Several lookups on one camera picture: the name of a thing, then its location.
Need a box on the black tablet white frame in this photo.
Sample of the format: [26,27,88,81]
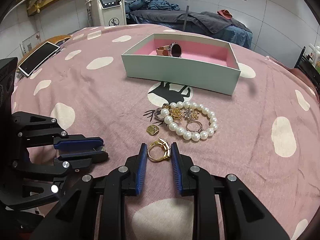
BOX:
[18,41,60,77]

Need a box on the red cloth on bed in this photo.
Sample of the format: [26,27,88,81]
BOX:
[217,9,233,20]

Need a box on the small gold square pendant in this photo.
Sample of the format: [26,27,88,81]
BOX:
[146,124,159,136]

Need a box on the white beauty machine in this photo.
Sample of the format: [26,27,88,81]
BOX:
[86,0,126,27]

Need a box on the rose gold thin ring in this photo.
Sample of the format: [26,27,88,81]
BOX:
[186,120,203,133]

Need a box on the wall poster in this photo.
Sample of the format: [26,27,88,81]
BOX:
[20,32,41,56]

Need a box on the green box pink lining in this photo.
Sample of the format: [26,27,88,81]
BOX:
[121,33,241,95]

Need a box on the white pearl bracelet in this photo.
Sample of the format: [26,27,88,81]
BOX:
[160,101,219,142]

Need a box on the silver ring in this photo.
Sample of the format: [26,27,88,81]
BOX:
[153,107,166,120]

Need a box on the black trolley with bottles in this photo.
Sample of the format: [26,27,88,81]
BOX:
[295,47,319,94]

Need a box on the silver snowflake brooch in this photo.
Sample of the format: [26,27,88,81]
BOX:
[184,108,200,121]

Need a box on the massage bed blue cover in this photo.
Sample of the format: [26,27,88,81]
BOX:
[125,0,253,49]

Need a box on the rose gold wrist watch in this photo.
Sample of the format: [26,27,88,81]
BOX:
[156,42,182,57]

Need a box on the gold ring with stones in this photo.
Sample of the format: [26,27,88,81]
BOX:
[147,136,172,163]

